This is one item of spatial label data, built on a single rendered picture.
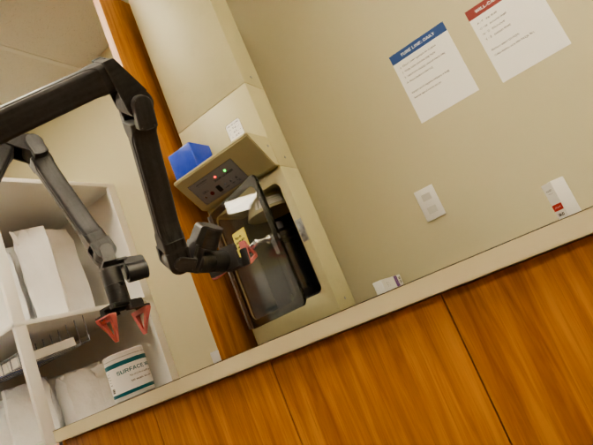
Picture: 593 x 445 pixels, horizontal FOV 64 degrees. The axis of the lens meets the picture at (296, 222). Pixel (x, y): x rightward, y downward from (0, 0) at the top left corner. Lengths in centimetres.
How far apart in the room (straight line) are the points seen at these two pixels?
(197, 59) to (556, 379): 138
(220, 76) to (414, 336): 104
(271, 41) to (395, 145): 71
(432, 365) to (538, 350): 20
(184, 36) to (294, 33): 48
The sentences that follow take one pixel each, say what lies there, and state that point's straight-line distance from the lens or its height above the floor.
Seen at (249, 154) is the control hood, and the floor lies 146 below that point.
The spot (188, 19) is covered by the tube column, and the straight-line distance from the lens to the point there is 180.
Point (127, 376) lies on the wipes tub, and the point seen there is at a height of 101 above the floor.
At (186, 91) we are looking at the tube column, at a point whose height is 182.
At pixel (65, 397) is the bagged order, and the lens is 229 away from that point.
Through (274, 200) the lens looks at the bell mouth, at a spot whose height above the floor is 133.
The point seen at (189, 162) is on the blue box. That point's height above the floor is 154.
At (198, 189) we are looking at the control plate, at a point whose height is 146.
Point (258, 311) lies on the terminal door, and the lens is 147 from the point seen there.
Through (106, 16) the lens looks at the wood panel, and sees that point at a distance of 198.
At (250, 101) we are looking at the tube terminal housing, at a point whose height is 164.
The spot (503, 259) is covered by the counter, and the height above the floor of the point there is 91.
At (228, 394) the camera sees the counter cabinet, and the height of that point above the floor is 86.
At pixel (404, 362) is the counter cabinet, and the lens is 104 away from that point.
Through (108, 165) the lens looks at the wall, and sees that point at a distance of 269.
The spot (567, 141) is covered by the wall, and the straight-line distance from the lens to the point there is 166.
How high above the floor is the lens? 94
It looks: 12 degrees up
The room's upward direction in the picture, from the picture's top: 23 degrees counter-clockwise
